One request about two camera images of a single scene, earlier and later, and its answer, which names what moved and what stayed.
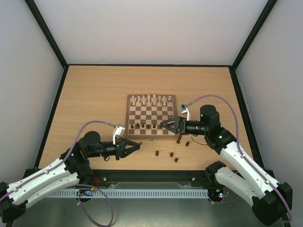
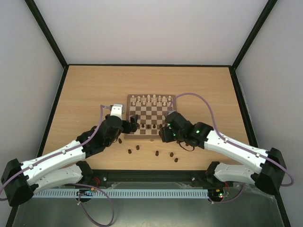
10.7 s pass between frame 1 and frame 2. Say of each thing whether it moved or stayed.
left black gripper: moved
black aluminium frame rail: stayed
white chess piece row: stayed
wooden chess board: stayed
